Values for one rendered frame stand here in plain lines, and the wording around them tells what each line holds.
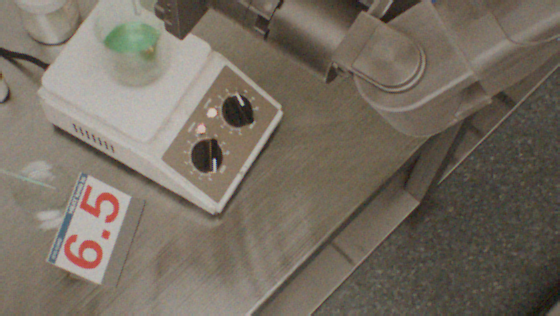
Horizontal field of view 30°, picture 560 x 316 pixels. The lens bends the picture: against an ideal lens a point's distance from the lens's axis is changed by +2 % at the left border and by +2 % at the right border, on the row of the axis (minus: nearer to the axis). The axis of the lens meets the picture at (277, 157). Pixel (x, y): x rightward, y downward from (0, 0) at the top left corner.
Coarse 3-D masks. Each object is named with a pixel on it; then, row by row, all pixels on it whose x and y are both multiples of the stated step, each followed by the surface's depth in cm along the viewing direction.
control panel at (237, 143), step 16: (224, 80) 98; (240, 80) 99; (208, 96) 97; (224, 96) 98; (256, 96) 99; (192, 112) 96; (208, 112) 97; (256, 112) 99; (272, 112) 100; (192, 128) 96; (208, 128) 97; (224, 128) 98; (240, 128) 98; (256, 128) 99; (176, 144) 95; (192, 144) 96; (224, 144) 97; (240, 144) 98; (256, 144) 99; (176, 160) 95; (224, 160) 97; (240, 160) 98; (192, 176) 96; (208, 176) 96; (224, 176) 97; (208, 192) 96; (224, 192) 97
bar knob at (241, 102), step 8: (232, 96) 97; (240, 96) 97; (224, 104) 97; (232, 104) 97; (240, 104) 97; (248, 104) 99; (224, 112) 97; (232, 112) 98; (240, 112) 97; (248, 112) 97; (232, 120) 98; (240, 120) 98; (248, 120) 97
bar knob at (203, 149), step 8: (200, 144) 96; (208, 144) 95; (216, 144) 95; (192, 152) 96; (200, 152) 96; (208, 152) 95; (216, 152) 95; (192, 160) 96; (200, 160) 96; (208, 160) 95; (216, 160) 95; (200, 168) 96; (208, 168) 95; (216, 168) 95
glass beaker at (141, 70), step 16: (112, 0) 89; (128, 0) 90; (144, 0) 90; (96, 16) 89; (112, 16) 92; (128, 16) 93; (144, 16) 93; (96, 32) 88; (160, 32) 93; (160, 48) 90; (112, 64) 90; (128, 64) 89; (144, 64) 90; (160, 64) 92; (112, 80) 94; (128, 80) 92; (144, 80) 92; (160, 80) 94
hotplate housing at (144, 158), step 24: (216, 72) 98; (240, 72) 99; (48, 96) 96; (192, 96) 97; (264, 96) 100; (48, 120) 101; (72, 120) 96; (96, 120) 95; (168, 120) 95; (96, 144) 99; (120, 144) 95; (144, 144) 94; (168, 144) 95; (144, 168) 97; (168, 168) 95; (192, 192) 96
